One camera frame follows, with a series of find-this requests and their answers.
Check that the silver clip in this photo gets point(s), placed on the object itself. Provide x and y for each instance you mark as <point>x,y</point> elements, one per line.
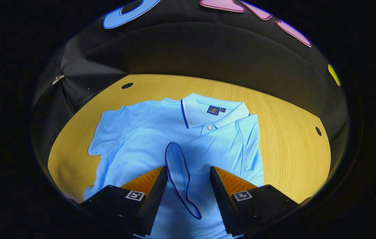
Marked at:
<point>58,79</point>

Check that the light blue T-shirt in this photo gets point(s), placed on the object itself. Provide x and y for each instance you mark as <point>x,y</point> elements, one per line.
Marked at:
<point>141,139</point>

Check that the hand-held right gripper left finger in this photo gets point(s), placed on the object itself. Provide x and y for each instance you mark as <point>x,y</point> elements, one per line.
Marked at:
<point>154,205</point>

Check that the black backdrop cloth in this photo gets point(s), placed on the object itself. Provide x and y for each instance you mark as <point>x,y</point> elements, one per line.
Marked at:
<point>208,49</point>

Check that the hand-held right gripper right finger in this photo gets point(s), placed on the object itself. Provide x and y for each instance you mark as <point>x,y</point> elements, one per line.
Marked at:
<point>224,205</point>

